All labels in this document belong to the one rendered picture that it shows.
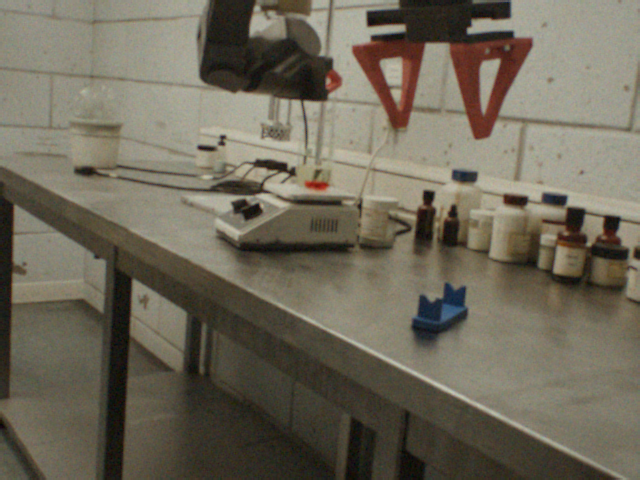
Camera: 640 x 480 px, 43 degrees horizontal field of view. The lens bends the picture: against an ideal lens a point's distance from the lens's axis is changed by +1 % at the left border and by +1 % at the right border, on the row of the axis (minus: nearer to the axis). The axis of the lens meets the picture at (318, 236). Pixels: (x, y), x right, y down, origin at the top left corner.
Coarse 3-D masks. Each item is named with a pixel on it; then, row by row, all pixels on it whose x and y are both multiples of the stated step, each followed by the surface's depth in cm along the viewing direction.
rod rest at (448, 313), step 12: (444, 288) 94; (420, 300) 87; (444, 300) 94; (456, 300) 94; (420, 312) 87; (432, 312) 87; (444, 312) 90; (456, 312) 91; (420, 324) 87; (432, 324) 86; (444, 324) 87
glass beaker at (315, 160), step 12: (300, 144) 128; (312, 144) 126; (324, 144) 126; (300, 156) 128; (312, 156) 126; (324, 156) 127; (300, 168) 128; (312, 168) 127; (324, 168) 127; (300, 180) 128; (312, 180) 127; (324, 180) 128
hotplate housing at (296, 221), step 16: (288, 208) 122; (304, 208) 123; (320, 208) 124; (336, 208) 125; (352, 208) 126; (224, 224) 126; (256, 224) 120; (272, 224) 121; (288, 224) 122; (304, 224) 123; (320, 224) 124; (336, 224) 125; (352, 224) 126; (240, 240) 120; (256, 240) 120; (272, 240) 121; (288, 240) 122; (304, 240) 123; (320, 240) 125; (336, 240) 126; (352, 240) 127
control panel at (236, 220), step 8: (248, 200) 131; (256, 200) 130; (264, 208) 124; (272, 208) 123; (224, 216) 129; (232, 216) 127; (240, 216) 125; (264, 216) 121; (232, 224) 123; (240, 224) 122; (248, 224) 120
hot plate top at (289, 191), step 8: (264, 184) 131; (272, 184) 131; (280, 184) 132; (288, 184) 133; (272, 192) 128; (280, 192) 125; (288, 192) 123; (296, 192) 124; (304, 192) 125; (312, 192) 125; (320, 192) 126; (328, 192) 127; (336, 192) 128; (344, 192) 129; (320, 200) 124; (328, 200) 124; (336, 200) 125; (344, 200) 125; (352, 200) 126
